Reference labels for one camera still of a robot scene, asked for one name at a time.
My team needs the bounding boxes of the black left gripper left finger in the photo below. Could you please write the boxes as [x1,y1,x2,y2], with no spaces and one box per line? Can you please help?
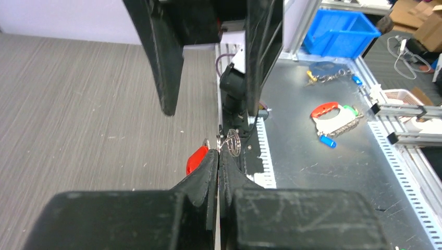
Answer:
[24,149,218,249]

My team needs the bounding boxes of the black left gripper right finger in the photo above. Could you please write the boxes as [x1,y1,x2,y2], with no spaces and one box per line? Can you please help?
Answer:
[219,151,389,249]

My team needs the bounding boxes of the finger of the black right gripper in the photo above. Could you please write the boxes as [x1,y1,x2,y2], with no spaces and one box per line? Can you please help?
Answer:
[124,0,220,116]
[245,0,284,116]

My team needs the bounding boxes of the red key tag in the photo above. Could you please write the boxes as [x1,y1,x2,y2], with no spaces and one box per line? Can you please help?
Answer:
[186,138,210,176]

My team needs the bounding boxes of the silver perforated keyring plate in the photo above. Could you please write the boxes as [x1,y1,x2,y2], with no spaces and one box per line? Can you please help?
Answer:
[214,128,242,250]

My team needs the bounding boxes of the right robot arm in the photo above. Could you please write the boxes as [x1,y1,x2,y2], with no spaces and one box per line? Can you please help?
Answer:
[124,1,284,137]

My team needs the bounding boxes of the yellow tag key bunch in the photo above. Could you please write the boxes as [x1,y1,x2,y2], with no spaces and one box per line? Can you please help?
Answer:
[305,61,363,86]

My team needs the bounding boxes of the blue plastic bin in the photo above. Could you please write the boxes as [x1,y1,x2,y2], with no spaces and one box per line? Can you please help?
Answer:
[303,9,381,59]

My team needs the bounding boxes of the blue key tag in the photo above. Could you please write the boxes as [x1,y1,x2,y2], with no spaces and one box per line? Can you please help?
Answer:
[319,135,337,148]

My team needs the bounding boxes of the pink white basket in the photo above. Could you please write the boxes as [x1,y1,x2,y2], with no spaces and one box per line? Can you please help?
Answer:
[383,89,424,106]

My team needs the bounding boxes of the aluminium frame rails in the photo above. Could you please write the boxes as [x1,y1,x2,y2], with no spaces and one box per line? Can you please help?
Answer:
[371,103,441,147]

